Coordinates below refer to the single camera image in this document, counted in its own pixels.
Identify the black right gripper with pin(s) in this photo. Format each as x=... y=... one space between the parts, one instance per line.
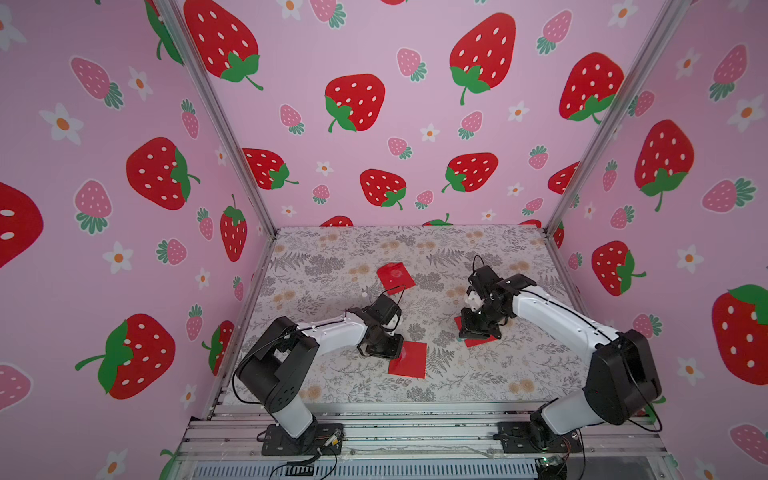
x=480 y=327

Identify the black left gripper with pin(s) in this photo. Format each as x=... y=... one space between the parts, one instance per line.
x=394 y=351

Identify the red envelope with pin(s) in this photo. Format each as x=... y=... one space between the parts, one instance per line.
x=395 y=278
x=469 y=343
x=412 y=361

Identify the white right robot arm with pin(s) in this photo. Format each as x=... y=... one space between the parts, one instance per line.
x=622 y=378

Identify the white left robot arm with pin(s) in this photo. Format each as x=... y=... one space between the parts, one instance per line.
x=275 y=368

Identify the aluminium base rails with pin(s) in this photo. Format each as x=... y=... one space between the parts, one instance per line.
x=419 y=441

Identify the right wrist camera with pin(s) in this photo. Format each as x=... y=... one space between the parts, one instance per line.
x=473 y=300

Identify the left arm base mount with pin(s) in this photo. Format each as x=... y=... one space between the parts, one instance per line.
x=319 y=438

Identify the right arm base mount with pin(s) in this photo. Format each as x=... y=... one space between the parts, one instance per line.
x=535 y=437

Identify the aluminium frame post left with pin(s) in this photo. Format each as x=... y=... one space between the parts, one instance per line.
x=180 y=35

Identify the aluminium frame post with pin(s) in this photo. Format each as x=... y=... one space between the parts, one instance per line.
x=662 y=31
x=180 y=35

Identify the aluminium frame post right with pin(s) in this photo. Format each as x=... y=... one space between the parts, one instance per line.
x=662 y=31

